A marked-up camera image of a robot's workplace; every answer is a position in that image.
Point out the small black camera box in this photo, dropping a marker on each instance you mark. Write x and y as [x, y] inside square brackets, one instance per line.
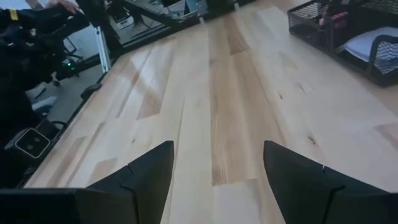
[32, 143]

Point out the silver aluminium post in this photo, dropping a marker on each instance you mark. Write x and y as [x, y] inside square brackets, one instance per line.
[103, 53]

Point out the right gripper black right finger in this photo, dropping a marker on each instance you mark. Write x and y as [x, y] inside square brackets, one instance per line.
[304, 193]

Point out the pale blue sticky note pad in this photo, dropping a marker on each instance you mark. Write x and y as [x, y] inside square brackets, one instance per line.
[363, 43]

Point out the black edge bracket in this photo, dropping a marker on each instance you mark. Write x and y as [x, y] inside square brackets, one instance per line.
[90, 91]

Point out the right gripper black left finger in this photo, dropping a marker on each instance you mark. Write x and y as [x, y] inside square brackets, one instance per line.
[146, 186]

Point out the person's hand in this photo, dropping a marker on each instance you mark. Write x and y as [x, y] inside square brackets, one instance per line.
[63, 4]

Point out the black mesh desk organizer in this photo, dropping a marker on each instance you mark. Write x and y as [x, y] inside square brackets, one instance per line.
[311, 28]

